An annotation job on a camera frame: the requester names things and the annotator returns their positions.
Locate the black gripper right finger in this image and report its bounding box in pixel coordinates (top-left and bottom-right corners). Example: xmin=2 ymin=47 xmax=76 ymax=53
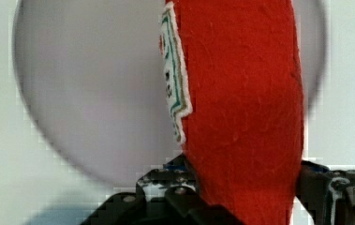
xmin=296 ymin=160 xmax=355 ymax=225

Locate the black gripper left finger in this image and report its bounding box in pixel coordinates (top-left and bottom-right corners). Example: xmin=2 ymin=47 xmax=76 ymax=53
xmin=135 ymin=154 xmax=204 ymax=209

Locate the red felt ketchup bottle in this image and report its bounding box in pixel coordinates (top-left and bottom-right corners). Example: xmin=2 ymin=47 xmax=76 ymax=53
xmin=162 ymin=0 xmax=303 ymax=225

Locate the lilac round plate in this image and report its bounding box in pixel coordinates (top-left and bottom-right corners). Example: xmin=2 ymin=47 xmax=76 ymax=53
xmin=14 ymin=0 xmax=325 ymax=188

